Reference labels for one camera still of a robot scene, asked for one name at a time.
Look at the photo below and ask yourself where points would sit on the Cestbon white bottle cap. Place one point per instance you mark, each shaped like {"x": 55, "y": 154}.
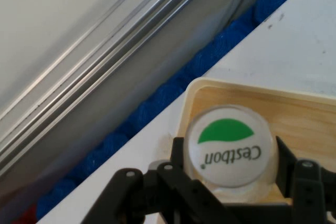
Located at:
{"x": 228, "y": 150}

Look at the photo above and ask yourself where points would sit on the bamboo tray with cream rim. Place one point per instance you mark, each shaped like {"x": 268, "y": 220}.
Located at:
{"x": 302, "y": 119}

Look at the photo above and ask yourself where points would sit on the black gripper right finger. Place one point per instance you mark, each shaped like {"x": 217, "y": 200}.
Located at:
{"x": 307, "y": 187}

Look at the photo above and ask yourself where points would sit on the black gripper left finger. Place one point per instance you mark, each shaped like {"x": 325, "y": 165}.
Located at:
{"x": 157, "y": 195}

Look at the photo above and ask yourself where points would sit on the aluminium rail frame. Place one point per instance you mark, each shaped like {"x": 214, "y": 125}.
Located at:
{"x": 92, "y": 58}

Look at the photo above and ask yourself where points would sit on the blue textured mat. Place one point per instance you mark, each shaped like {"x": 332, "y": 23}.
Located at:
{"x": 183, "y": 74}

